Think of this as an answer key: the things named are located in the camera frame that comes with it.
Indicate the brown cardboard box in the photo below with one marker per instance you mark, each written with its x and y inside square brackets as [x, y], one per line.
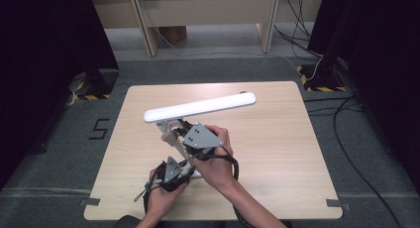
[173, 34]

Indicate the person's dark clothing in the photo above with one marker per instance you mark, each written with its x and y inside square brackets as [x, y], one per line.
[127, 222]

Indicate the black striped stand base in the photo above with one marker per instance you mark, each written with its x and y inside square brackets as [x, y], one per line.
[95, 86]
[322, 82]

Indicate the black curtain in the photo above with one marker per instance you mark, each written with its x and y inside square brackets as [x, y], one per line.
[379, 56]
[43, 72]

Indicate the beige wooden desk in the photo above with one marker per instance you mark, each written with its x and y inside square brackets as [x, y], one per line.
[211, 13]

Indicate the white desk lamp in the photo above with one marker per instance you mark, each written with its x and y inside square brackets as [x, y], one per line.
[198, 107]

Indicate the person's right hand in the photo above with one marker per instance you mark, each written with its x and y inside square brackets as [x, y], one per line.
[216, 171]

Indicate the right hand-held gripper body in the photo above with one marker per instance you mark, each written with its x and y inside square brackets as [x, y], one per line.
[201, 138]

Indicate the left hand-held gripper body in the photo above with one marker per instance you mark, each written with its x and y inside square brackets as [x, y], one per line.
[171, 170]

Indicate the person's left hand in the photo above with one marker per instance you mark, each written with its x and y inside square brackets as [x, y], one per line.
[160, 201]

